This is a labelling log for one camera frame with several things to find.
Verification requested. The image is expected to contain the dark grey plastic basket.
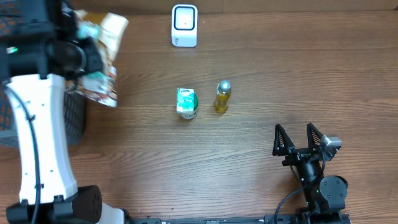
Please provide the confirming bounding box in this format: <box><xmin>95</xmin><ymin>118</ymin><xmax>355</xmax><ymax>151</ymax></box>
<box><xmin>1</xmin><ymin>0</ymin><xmax>85</xmax><ymax>148</ymax></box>

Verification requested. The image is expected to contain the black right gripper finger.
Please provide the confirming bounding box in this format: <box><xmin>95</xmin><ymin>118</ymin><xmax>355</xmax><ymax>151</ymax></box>
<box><xmin>272</xmin><ymin>124</ymin><xmax>295</xmax><ymax>156</ymax></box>
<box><xmin>307</xmin><ymin>123</ymin><xmax>323</xmax><ymax>148</ymax></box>

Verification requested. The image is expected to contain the brown snack bag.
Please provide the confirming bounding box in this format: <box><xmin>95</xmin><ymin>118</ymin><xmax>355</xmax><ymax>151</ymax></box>
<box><xmin>65</xmin><ymin>10</ymin><xmax>129</xmax><ymax>107</ymax></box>

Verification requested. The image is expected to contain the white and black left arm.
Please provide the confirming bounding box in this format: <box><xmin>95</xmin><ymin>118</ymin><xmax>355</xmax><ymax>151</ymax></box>
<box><xmin>1</xmin><ymin>1</ymin><xmax>130</xmax><ymax>223</ymax></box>

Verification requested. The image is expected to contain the tissue pack white green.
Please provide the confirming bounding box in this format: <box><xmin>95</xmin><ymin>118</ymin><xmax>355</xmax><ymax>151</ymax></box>
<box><xmin>176</xmin><ymin>88</ymin><xmax>195</xmax><ymax>114</ymax></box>

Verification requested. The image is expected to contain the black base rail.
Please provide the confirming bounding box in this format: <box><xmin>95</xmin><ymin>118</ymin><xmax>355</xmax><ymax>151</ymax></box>
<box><xmin>126</xmin><ymin>215</ymin><xmax>351</xmax><ymax>224</ymax></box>

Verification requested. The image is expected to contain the teal snack packet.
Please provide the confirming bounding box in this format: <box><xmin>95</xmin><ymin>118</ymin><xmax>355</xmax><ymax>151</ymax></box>
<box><xmin>78</xmin><ymin>22</ymin><xmax>108</xmax><ymax>93</ymax></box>

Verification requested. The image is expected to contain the yellow oil bottle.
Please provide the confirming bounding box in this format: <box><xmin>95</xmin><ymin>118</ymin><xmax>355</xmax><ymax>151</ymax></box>
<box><xmin>214</xmin><ymin>80</ymin><xmax>232</xmax><ymax>113</ymax></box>

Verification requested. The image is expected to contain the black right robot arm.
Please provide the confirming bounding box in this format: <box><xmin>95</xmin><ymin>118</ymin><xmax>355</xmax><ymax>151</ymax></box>
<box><xmin>264</xmin><ymin>123</ymin><xmax>351</xmax><ymax>224</ymax></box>

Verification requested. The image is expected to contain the green lid jar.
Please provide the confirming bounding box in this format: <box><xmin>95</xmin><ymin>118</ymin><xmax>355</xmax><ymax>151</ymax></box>
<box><xmin>178</xmin><ymin>94</ymin><xmax>198</xmax><ymax>119</ymax></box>

